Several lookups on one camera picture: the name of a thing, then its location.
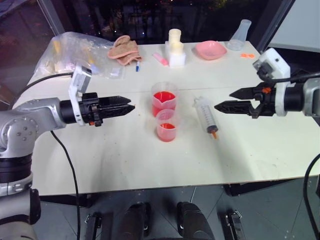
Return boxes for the clear plastic bag with contents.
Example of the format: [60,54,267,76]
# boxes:
[33,31,126,81]

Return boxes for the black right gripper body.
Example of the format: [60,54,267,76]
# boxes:
[250,83,277,120]

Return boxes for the black arm hanging cable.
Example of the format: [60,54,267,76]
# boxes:
[302,152,320,240]
[49,129,81,240]

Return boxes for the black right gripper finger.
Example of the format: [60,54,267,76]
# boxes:
[228,87,256,101]
[213,100,256,116]

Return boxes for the large beaker red liquid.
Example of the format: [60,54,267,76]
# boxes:
[150,81,179,118]

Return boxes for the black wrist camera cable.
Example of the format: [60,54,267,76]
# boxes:
[259,70,320,85]
[11,71,76,108]

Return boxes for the black left wrist camera cable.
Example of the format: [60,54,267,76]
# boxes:
[11,71,76,108]

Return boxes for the dark window frame post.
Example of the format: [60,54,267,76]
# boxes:
[254,0,296,54]

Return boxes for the tall cream plastic bottle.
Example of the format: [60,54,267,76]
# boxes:
[168,28,182,45]

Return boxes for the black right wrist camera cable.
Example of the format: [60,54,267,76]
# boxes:
[259,70,320,85]

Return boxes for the clear syringe orange tip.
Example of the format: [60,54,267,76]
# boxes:
[192,96,221,141]

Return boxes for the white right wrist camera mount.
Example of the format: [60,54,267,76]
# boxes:
[252,47,292,117]

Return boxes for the black left arm hanging cable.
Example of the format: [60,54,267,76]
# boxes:
[49,129,81,240]

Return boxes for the clear conical plastic flask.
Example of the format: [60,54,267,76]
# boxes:
[226,19,252,52]

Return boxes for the black clamp with metal latch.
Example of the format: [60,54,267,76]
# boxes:
[223,210,243,240]
[84,211,103,240]

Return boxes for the small beaker red liquid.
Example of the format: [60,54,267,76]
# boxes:
[155,109,178,143]

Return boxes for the pink plastic bowl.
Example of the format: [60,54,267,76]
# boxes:
[192,40,229,62]

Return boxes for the black right arm hanging cable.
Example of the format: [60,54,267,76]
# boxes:
[302,152,320,240]

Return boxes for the small clear plastic packet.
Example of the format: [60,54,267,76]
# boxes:
[104,65,126,81]

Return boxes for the white block stand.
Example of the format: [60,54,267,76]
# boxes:
[164,41,187,69]

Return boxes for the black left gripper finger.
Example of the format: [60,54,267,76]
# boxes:
[99,104,136,119]
[98,95,132,107]

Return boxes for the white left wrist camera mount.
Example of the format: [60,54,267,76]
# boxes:
[68,65,93,127]

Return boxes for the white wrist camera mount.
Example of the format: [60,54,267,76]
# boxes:
[252,47,292,117]
[68,65,93,127]

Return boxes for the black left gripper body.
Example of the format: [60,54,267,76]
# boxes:
[79,92,104,128]

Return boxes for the dark rounded shape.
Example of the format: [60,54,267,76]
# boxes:
[175,201,214,240]
[119,201,152,240]

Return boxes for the pink brown crumpled cloth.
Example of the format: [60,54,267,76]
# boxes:
[107,34,144,67]

